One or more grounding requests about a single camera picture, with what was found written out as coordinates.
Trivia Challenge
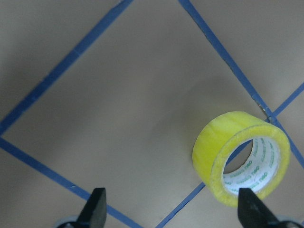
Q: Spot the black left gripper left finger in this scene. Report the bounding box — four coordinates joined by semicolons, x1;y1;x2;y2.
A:
76;188;107;228

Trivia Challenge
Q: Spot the yellow tape roll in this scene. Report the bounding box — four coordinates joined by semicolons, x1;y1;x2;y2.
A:
192;111;291;207

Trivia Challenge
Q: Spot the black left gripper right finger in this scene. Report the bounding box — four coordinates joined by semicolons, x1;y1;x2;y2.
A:
238;188;285;228

